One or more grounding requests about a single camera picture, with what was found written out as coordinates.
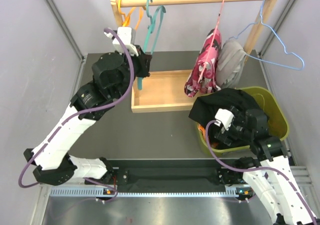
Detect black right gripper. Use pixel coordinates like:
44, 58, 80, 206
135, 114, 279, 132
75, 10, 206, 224
215, 105, 254, 145

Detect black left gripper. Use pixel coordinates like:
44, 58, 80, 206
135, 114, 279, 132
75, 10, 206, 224
113, 44, 152, 100

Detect orange plastic hanger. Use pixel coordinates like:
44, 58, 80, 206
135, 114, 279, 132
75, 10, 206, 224
117, 0, 147, 30

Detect orange white trousers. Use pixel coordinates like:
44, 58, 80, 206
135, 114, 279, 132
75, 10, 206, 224
197, 123, 219, 149

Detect black trousers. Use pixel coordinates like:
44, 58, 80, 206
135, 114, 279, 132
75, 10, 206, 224
188, 88, 270, 149

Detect teal plastic hanger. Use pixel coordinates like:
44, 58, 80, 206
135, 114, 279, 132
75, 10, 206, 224
137, 0, 167, 90

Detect pink camouflage trousers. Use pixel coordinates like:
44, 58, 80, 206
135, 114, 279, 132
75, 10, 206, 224
184, 28, 222, 98

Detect pink wire hanger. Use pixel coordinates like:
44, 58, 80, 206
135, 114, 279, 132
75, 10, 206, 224
197, 0, 225, 83

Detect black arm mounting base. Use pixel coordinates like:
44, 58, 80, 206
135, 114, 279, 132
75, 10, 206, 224
84, 166, 247, 187

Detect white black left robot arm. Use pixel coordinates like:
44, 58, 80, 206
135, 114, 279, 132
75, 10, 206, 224
23, 45, 152, 186

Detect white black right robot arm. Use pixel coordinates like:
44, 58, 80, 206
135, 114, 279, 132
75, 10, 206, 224
205, 106, 320, 225

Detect grey trousers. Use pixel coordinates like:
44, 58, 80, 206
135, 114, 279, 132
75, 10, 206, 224
215, 40, 247, 89

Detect olive green plastic basket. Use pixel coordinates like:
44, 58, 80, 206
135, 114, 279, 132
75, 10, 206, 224
195, 86, 290, 157

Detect wooden clothes rack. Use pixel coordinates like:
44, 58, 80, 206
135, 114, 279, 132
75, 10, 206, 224
110, 0, 277, 113

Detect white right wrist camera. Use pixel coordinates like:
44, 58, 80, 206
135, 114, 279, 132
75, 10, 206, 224
214, 108, 235, 131

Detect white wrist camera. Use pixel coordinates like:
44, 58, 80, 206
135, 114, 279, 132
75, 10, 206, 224
214, 108, 235, 131
103, 26, 139, 56

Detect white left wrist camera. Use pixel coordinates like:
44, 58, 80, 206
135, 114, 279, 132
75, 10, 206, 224
103, 26, 139, 56

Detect blue wire hanger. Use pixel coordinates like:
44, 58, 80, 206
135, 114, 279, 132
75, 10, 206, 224
228, 0, 305, 71

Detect grey slotted cable duct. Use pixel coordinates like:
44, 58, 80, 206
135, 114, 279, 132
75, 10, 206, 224
49, 186, 248, 198

